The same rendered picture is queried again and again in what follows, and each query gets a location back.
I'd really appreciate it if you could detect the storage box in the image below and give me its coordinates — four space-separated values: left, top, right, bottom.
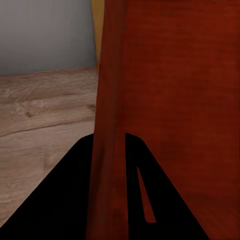
85 0 240 240

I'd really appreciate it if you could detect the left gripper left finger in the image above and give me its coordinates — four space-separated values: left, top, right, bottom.
0 133 94 240

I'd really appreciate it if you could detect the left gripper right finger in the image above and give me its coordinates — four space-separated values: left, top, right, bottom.
126 133 210 240

